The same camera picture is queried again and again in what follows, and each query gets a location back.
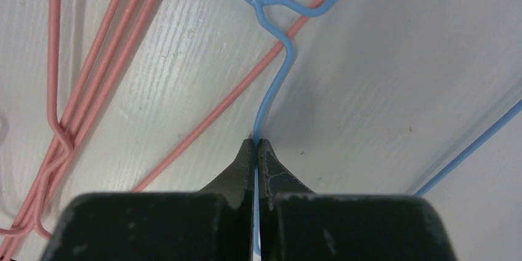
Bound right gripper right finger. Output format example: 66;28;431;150
258;139;456;260

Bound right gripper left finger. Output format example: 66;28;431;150
41;139;256;260

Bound pink wire hanger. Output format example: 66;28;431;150
133;0;338;192
1;0;161;260
1;0;73;239

